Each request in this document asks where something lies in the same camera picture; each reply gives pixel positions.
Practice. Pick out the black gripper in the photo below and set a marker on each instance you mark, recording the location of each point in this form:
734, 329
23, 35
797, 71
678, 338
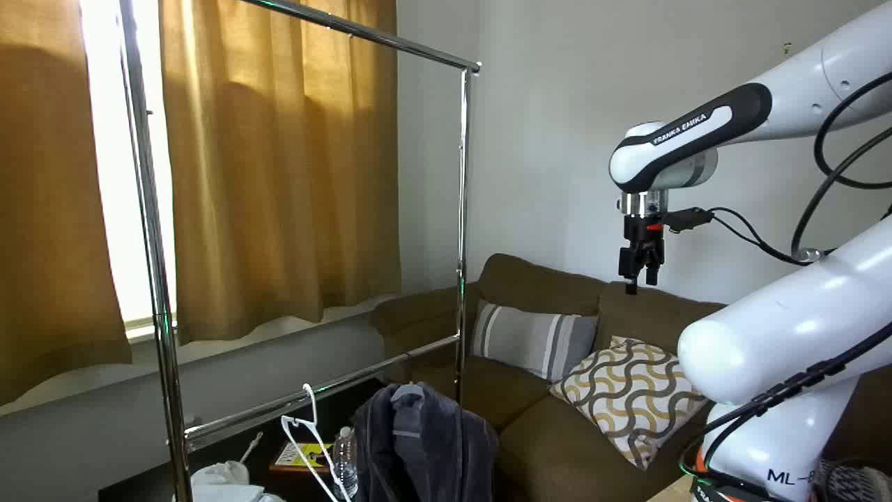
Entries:
642, 252

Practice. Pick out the dark grey robe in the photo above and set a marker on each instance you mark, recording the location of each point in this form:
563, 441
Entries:
416, 444

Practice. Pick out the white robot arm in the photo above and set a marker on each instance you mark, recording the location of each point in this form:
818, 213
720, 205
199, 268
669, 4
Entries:
783, 360

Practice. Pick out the white empty plastic hanger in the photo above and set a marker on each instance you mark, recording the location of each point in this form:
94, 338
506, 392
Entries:
308, 430

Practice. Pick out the yellow wave pattern pillow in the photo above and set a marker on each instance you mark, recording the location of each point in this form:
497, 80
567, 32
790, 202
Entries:
634, 393

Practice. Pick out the grey striped pillow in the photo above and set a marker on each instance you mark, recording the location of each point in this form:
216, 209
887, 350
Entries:
540, 345

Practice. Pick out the chrome clothes rack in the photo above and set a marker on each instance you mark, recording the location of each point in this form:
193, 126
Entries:
184, 439

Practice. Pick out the clear plastic bottle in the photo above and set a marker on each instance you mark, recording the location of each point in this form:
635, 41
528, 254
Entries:
345, 463

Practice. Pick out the right mustard curtain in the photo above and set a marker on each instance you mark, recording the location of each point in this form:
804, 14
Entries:
284, 165

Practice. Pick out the mustard curtain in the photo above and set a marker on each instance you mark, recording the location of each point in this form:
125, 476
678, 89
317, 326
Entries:
284, 165
55, 294

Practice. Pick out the yellow book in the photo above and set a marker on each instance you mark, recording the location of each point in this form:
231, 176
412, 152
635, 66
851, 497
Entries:
301, 457

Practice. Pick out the white plastic bag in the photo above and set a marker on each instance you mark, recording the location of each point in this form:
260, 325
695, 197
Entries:
227, 481

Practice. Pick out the left mustard curtain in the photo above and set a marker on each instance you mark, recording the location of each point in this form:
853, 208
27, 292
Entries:
55, 294

